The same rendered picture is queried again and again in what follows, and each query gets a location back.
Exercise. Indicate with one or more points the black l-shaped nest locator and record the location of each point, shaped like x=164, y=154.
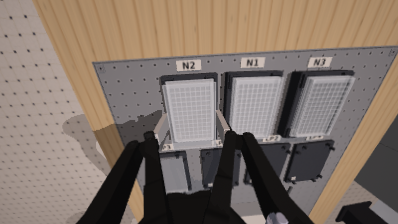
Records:
x=179, y=77

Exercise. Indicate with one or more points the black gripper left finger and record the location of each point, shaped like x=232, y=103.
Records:
x=110, y=202

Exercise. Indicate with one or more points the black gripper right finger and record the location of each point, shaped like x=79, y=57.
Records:
x=275, y=203

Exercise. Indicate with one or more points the black l-shaped nest bracket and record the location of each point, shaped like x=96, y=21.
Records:
x=297, y=82

